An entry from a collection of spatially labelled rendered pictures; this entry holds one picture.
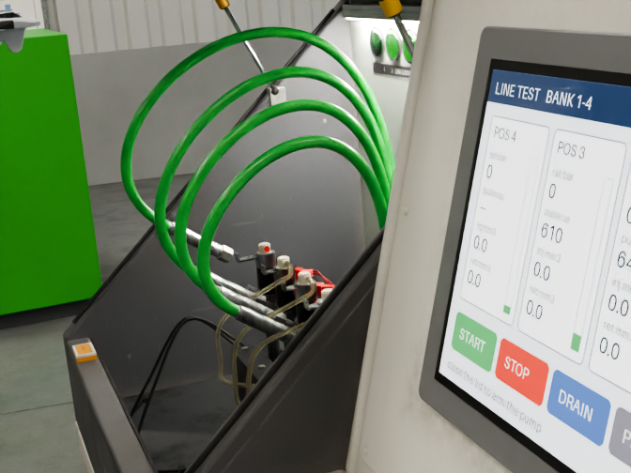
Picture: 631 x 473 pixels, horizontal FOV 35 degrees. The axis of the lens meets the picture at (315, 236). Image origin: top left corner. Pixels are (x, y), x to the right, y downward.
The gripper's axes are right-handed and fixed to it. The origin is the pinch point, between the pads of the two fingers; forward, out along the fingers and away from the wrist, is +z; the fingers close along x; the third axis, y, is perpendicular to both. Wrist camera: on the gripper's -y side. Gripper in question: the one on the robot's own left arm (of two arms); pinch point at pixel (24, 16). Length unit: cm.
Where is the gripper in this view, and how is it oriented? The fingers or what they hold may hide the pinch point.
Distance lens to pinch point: 192.2
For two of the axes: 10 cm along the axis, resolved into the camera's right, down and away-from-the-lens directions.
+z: 7.7, -2.2, 6.0
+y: -0.1, 9.3, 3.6
